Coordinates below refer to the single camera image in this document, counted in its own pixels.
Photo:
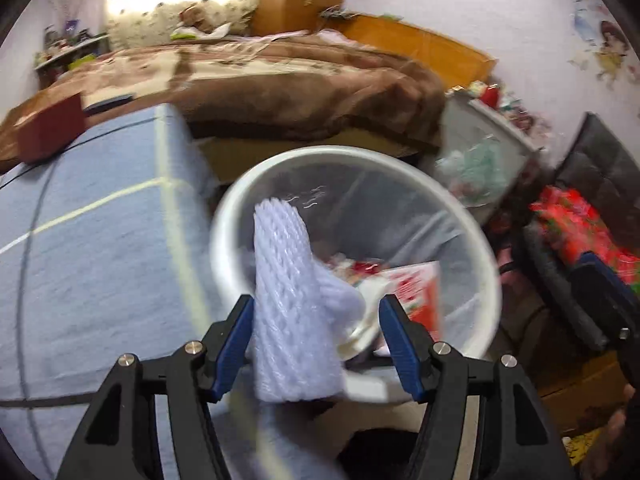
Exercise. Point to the white trash bin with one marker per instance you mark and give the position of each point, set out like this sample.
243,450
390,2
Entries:
400,200

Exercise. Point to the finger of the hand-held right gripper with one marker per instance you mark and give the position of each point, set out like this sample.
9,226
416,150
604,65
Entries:
600,305
615,275

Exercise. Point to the red and white carton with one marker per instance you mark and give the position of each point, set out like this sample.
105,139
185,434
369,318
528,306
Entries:
415,295

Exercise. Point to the clear plastic bag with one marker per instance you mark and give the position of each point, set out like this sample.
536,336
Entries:
475,170

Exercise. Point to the cluttered white shelf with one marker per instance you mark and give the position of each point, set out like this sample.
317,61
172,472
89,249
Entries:
70,55

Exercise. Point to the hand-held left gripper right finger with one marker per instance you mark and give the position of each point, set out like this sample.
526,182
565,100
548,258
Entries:
400,350

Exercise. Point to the white nightstand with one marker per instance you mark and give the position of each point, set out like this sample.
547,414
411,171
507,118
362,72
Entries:
480,125

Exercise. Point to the red printed bag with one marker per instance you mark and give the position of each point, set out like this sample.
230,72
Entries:
575,225

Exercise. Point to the white foam net sleeve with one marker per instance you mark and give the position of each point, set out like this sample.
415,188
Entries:
290,310

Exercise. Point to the black chair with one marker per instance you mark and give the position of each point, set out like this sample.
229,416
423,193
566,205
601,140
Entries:
595,155

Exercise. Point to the dark red box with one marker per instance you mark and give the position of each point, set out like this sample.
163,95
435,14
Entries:
50,127

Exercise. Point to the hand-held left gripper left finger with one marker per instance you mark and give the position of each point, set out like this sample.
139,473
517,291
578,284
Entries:
232,355

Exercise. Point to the brown teddy bear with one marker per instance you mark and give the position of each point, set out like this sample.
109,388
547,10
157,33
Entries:
200,17

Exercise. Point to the wooden headboard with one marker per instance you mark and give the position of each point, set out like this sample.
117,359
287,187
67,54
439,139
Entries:
425,50

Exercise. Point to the cartoon wall stickers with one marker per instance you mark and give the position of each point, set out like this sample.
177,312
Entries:
610,45

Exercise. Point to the bed with brown blanket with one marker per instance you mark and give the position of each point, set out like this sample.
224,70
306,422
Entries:
300,90

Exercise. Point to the person's right hand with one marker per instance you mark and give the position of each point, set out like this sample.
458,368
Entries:
615,440

